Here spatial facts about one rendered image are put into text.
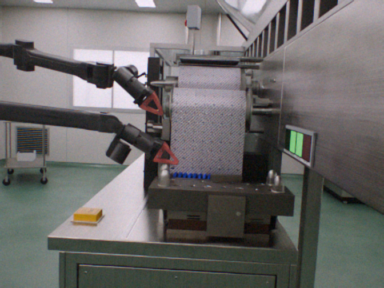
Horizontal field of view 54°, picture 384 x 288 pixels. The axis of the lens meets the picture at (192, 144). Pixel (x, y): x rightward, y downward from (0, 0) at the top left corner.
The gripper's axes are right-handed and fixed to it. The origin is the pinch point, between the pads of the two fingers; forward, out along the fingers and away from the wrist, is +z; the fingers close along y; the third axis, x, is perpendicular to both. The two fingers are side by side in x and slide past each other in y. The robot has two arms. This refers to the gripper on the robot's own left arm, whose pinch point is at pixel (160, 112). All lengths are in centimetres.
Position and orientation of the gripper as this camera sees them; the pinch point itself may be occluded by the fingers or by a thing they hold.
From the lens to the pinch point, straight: 127.5
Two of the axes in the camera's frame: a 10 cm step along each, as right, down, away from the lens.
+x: 6.9, -7.1, -1.5
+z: 7.2, 6.7, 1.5
